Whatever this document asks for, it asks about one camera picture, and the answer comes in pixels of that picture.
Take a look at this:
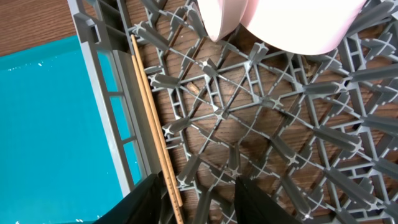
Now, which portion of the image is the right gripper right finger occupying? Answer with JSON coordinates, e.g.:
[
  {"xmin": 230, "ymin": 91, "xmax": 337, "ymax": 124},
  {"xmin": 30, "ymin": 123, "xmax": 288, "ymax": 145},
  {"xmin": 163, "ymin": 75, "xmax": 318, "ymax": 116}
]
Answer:
[{"xmin": 234, "ymin": 176, "xmax": 301, "ymax": 224}]

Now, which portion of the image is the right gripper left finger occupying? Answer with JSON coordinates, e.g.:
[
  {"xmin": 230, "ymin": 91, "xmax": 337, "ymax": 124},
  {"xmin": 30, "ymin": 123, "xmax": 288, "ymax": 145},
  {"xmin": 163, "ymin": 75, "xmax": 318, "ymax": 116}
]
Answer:
[{"xmin": 94, "ymin": 174, "xmax": 162, "ymax": 224}]

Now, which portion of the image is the wooden chopstick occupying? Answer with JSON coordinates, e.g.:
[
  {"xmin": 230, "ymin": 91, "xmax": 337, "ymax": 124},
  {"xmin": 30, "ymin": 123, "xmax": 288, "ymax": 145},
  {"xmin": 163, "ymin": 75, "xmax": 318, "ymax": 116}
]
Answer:
[
  {"xmin": 131, "ymin": 34, "xmax": 182, "ymax": 208},
  {"xmin": 131, "ymin": 55, "xmax": 183, "ymax": 224}
]

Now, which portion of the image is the pink plate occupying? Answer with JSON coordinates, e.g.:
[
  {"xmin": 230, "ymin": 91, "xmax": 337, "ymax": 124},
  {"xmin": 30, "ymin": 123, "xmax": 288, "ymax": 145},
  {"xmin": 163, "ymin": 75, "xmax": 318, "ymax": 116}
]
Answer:
[{"xmin": 197, "ymin": 0, "xmax": 249, "ymax": 42}]

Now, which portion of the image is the grey dishwasher rack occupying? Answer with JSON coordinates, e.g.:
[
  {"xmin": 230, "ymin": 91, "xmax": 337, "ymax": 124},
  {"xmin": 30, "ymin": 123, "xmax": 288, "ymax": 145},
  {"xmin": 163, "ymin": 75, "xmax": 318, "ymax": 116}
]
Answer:
[{"xmin": 68, "ymin": 1, "xmax": 397, "ymax": 223}]

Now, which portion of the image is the teal plastic serving tray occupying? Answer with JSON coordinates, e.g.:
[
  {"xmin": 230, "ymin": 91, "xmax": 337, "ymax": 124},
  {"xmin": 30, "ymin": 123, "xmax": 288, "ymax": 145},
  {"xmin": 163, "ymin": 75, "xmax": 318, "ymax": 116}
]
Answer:
[{"xmin": 1, "ymin": 36, "xmax": 123, "ymax": 223}]

